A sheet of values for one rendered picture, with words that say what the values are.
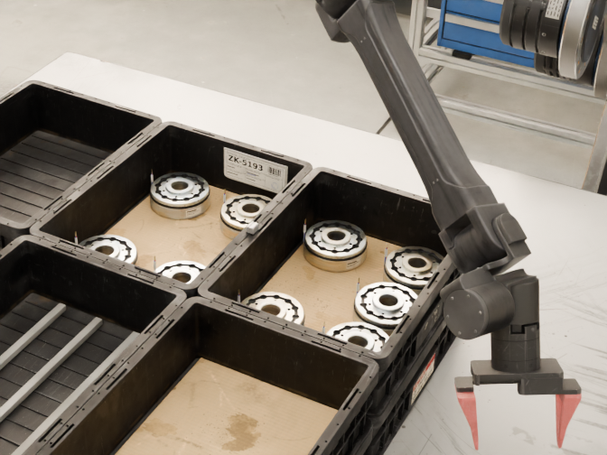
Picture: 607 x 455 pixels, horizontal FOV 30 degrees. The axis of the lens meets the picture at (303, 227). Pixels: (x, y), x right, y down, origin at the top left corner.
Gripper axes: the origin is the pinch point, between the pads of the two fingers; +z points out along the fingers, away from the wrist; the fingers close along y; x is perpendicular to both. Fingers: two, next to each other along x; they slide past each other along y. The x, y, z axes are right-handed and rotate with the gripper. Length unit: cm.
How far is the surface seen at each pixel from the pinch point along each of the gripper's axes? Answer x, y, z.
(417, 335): 31.9, -10.6, -5.3
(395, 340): 21.0, -13.9, -7.4
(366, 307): 37.5, -18.0, -8.5
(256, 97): 271, -58, -35
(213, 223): 59, -44, -19
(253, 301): 37, -35, -10
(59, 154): 75, -74, -31
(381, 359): 17.6, -15.9, -5.7
